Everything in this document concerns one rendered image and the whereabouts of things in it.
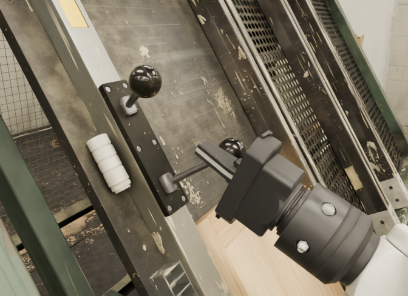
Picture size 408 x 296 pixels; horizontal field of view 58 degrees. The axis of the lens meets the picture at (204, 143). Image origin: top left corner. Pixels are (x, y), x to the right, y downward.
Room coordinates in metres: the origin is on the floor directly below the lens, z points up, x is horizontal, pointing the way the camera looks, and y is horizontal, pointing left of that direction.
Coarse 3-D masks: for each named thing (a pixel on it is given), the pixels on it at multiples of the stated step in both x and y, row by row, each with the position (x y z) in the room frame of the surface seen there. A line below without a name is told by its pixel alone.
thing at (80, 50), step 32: (32, 0) 0.55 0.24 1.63; (64, 32) 0.52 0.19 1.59; (96, 32) 0.56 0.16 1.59; (64, 64) 0.53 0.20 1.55; (96, 64) 0.52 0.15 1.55; (96, 96) 0.50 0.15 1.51; (96, 128) 0.50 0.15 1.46; (128, 160) 0.47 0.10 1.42; (160, 224) 0.45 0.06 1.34; (192, 224) 0.47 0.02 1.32; (192, 256) 0.44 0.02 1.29; (224, 288) 0.44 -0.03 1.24
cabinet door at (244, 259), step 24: (216, 240) 0.52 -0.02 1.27; (240, 240) 0.56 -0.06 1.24; (264, 240) 0.61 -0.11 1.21; (216, 264) 0.49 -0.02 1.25; (240, 264) 0.53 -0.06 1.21; (264, 264) 0.57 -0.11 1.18; (288, 264) 0.62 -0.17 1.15; (240, 288) 0.49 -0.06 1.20; (264, 288) 0.53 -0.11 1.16; (288, 288) 0.58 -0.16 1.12; (312, 288) 0.63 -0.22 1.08; (336, 288) 0.69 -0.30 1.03
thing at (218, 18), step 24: (192, 0) 0.92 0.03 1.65; (216, 0) 0.89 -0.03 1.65; (216, 24) 0.89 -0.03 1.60; (240, 24) 0.91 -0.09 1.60; (216, 48) 0.89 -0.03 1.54; (240, 48) 0.86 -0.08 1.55; (240, 72) 0.86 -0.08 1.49; (264, 72) 0.87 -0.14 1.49; (240, 96) 0.85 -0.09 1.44; (264, 96) 0.82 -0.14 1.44; (264, 120) 0.82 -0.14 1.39; (288, 120) 0.83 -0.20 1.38; (288, 144) 0.79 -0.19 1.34; (312, 168) 0.80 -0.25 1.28
